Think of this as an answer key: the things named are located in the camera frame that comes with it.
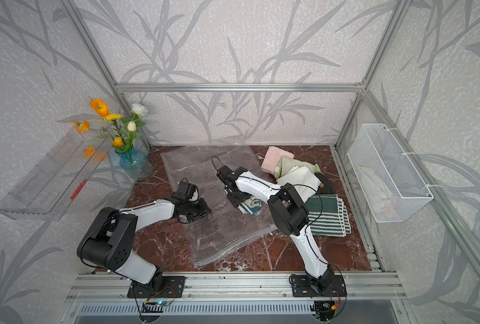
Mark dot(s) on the clear plastic vacuum bag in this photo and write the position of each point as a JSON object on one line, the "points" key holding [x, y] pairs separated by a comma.
{"points": [[227, 228]]}

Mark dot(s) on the clear acrylic wall shelf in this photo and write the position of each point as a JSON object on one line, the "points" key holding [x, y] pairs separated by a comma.
{"points": [[44, 193]]}

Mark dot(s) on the light green folded towel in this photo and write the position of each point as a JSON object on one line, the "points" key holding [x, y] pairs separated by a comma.
{"points": [[286, 164]]}

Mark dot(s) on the orange white artificial flowers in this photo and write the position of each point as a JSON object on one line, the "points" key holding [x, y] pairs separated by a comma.
{"points": [[124, 129]]}

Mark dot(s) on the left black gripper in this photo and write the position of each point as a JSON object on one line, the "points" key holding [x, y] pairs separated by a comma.
{"points": [[203, 210]]}

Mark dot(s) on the pink folded towel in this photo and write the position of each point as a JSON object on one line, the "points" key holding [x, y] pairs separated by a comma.
{"points": [[272, 159]]}

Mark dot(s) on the white wire mesh basket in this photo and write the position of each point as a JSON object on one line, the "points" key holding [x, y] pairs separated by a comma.
{"points": [[375, 146]]}

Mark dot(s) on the white cloth in basket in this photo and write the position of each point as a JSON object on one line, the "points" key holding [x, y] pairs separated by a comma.
{"points": [[377, 192]]}

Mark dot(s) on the aluminium cage frame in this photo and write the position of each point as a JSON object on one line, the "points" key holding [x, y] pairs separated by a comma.
{"points": [[452, 220]]}

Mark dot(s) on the red clip on shelf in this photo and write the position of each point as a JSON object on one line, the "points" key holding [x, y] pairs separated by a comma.
{"points": [[78, 189]]}

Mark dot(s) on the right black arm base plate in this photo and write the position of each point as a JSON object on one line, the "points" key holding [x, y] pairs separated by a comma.
{"points": [[307, 286]]}

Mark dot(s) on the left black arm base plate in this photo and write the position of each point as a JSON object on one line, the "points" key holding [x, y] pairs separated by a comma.
{"points": [[170, 287]]}

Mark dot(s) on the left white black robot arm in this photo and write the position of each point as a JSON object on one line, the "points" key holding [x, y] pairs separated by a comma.
{"points": [[108, 242]]}

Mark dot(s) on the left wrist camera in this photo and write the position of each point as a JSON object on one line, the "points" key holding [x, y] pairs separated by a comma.
{"points": [[186, 192]]}

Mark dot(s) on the blue glass vase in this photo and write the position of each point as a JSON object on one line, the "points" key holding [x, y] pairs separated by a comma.
{"points": [[135, 163]]}

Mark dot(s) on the green white striped towel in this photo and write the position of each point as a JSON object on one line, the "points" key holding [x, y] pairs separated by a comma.
{"points": [[328, 216]]}

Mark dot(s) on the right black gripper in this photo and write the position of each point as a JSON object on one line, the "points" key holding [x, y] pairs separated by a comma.
{"points": [[234, 202]]}

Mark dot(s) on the blue patterned towel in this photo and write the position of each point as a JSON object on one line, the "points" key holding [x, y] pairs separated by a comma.
{"points": [[251, 206]]}

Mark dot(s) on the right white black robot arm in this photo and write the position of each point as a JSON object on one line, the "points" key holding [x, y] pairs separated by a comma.
{"points": [[289, 213]]}

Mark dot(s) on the aluminium front rail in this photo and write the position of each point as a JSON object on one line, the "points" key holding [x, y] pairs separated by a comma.
{"points": [[239, 286]]}

